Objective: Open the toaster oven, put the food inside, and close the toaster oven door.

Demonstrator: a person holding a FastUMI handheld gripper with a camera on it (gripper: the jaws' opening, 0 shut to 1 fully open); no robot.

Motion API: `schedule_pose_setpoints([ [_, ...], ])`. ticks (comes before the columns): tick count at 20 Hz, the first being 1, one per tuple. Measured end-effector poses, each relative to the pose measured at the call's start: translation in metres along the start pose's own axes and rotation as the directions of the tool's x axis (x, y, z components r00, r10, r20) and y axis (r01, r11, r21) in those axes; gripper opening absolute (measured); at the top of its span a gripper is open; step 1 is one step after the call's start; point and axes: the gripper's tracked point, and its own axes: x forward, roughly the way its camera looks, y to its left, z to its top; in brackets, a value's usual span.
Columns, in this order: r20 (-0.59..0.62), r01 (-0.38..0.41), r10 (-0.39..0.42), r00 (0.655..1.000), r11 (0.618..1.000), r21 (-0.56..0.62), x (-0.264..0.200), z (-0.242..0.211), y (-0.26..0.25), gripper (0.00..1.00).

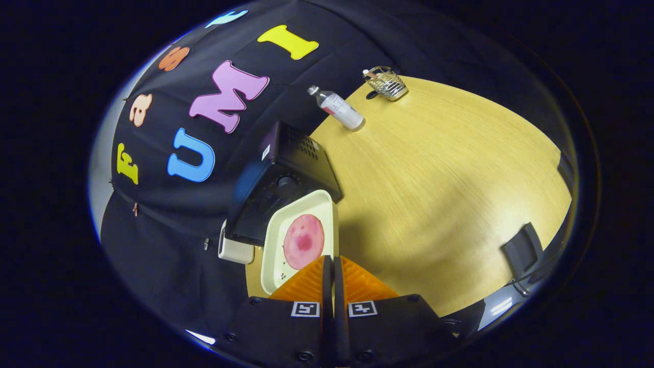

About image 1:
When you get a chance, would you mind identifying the pink ham slice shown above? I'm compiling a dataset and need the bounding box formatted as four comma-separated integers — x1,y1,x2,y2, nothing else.
283,214,325,270

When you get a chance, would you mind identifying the clear plastic bottle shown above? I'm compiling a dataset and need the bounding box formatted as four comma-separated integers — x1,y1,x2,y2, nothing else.
307,85,366,132

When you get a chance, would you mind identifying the wire mesh basket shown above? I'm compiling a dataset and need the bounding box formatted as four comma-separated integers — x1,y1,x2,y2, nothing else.
363,66,409,102

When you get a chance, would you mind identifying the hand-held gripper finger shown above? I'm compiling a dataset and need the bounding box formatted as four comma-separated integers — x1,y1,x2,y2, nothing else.
217,256,334,368
333,256,456,368

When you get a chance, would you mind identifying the cream food tray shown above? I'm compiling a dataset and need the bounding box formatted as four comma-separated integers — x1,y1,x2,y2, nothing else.
261,190,339,296

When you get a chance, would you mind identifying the white toaster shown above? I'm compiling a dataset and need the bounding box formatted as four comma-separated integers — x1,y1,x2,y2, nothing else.
218,220,255,265

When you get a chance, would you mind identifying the black toaster oven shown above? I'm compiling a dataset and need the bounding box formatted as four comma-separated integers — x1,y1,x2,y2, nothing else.
225,121,343,247

